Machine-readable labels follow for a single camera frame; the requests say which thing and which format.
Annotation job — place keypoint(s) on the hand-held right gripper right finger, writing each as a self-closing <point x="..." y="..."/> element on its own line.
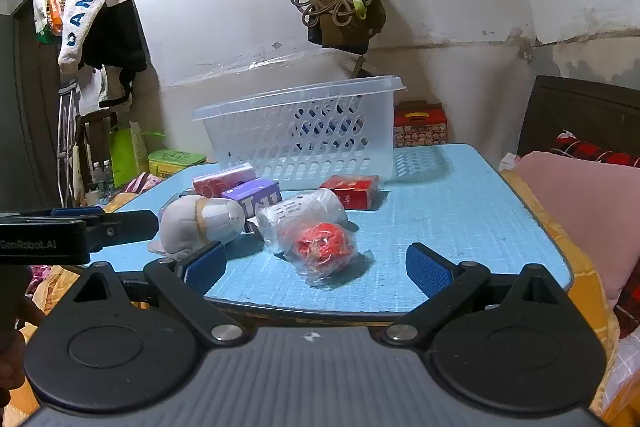
<point x="427" y="264"/>

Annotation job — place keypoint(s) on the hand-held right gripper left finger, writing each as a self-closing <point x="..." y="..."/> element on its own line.
<point x="206" y="266"/>

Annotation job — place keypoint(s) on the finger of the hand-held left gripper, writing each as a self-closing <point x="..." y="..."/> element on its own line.
<point x="75" y="211"/>
<point x="125" y="227"/>

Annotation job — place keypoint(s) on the grey and white plush toy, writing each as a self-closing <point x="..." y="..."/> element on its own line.
<point x="187" y="227"/>

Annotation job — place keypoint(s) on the purple carton box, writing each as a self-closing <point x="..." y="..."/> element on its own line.
<point x="255" y="197"/>

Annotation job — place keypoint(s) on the red tissue packet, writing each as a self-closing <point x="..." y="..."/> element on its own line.
<point x="220" y="179"/>

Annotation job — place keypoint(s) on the red item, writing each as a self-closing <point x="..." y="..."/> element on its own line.
<point x="322" y="247"/>

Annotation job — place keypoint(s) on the red box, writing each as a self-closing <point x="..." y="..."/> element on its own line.
<point x="350" y="191"/>

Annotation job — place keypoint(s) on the white perforated bottle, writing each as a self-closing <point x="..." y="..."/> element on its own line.
<point x="300" y="209"/>

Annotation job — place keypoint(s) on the clear plastic basket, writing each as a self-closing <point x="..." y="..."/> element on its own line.
<point x="300" y="142"/>

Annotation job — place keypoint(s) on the person's left hand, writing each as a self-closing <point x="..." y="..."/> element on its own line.
<point x="12" y="362"/>

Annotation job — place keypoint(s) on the clear water bottles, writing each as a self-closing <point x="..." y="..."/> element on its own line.
<point x="101" y="174"/>

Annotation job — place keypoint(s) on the pink patterned cloth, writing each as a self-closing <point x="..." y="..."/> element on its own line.
<point x="142" y="183"/>

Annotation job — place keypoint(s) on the green paper bag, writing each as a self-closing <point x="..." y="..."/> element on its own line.
<point x="125" y="157"/>

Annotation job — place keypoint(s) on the metal crutch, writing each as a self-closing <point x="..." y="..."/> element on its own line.
<point x="66" y="137"/>

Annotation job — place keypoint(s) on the green plastic crate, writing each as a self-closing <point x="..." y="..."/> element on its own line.
<point x="175" y="162"/>

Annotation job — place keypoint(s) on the small white box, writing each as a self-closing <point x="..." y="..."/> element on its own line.
<point x="509" y="162"/>

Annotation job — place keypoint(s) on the red printed carton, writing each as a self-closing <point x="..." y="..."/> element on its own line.
<point x="420" y="124"/>

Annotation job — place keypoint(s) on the pink folded blanket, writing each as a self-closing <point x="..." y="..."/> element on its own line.
<point x="585" y="207"/>

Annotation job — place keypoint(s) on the black hanging garment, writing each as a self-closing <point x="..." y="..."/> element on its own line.
<point x="117" y="42"/>

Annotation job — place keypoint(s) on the orange hanging packets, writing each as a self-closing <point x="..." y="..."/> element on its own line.
<point x="50" y="14"/>

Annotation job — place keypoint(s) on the white printed hoodie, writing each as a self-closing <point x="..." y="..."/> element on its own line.
<point x="85" y="7"/>

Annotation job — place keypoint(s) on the red plaid blanket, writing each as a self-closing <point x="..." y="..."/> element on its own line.
<point x="600" y="152"/>

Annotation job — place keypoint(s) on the dark wooden headboard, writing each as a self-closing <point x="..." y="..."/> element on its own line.
<point x="580" y="117"/>

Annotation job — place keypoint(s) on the wooden wall block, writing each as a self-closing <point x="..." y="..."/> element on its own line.
<point x="360" y="66"/>

